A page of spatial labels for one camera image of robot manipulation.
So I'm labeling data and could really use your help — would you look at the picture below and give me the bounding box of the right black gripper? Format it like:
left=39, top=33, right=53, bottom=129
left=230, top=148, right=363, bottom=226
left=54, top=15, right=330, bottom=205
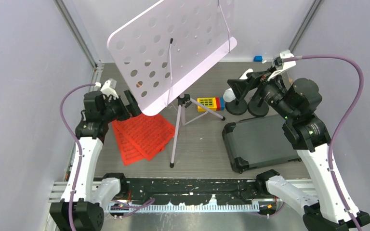
left=227, top=65, right=296, bottom=120

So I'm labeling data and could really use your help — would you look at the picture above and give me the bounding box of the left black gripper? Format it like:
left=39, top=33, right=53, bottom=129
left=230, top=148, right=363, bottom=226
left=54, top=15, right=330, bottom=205
left=101, top=90, right=147, bottom=123

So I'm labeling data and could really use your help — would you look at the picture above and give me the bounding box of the red sheet music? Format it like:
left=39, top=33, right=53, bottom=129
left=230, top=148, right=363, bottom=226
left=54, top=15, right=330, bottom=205
left=111, top=121, right=165, bottom=166
left=123, top=114, right=175, bottom=146

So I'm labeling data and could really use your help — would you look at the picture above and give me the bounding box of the white music stand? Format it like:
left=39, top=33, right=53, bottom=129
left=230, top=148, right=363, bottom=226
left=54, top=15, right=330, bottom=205
left=106, top=0, right=238, bottom=168

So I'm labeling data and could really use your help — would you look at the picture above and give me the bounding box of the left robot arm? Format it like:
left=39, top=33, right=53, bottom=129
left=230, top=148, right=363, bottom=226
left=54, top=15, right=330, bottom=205
left=50, top=90, right=141, bottom=231

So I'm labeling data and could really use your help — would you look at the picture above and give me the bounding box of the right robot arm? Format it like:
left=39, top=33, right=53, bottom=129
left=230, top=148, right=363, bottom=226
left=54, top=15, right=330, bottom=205
left=228, top=76, right=370, bottom=231

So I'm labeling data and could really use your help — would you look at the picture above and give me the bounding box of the white toy microphone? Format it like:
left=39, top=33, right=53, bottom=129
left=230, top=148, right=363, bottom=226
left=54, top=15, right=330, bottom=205
left=223, top=68, right=254, bottom=103

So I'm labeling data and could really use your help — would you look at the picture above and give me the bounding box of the left black mic stand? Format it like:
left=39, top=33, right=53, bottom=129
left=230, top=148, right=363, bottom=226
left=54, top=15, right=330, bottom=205
left=225, top=98, right=248, bottom=116

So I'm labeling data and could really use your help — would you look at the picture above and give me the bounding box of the black mic stand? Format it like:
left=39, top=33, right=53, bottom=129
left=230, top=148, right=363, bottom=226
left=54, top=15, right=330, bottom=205
left=225, top=98, right=248, bottom=116
left=248, top=97, right=269, bottom=117

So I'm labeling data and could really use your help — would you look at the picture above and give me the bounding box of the right black mic stand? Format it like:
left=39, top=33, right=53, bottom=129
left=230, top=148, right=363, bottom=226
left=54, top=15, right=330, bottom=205
left=248, top=97, right=269, bottom=117

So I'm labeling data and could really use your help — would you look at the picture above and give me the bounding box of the yellow red blue toy block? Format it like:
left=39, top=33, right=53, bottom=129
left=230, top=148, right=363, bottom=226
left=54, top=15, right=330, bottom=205
left=197, top=97, right=225, bottom=111

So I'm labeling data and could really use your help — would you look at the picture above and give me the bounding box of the small blue block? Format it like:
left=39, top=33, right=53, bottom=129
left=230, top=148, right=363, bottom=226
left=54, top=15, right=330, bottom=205
left=253, top=55, right=263, bottom=62

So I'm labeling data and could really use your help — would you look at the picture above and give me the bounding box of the black carrying case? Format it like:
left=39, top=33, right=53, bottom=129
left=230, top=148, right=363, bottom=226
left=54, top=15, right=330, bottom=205
left=222, top=115, right=301, bottom=174

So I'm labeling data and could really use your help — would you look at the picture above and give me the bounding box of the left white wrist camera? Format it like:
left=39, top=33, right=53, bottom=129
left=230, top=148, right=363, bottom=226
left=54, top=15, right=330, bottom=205
left=94, top=78, right=119, bottom=99

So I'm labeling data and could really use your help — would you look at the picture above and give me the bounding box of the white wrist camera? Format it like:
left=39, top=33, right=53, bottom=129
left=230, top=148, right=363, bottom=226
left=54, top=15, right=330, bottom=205
left=267, top=50, right=296, bottom=81
left=94, top=78, right=119, bottom=99

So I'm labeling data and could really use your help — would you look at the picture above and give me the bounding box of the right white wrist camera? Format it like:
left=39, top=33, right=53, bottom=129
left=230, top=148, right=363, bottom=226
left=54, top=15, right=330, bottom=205
left=267, top=50, right=296, bottom=81

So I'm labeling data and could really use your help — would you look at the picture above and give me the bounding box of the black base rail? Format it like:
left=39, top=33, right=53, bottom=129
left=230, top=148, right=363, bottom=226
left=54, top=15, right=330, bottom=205
left=49, top=177, right=320, bottom=214

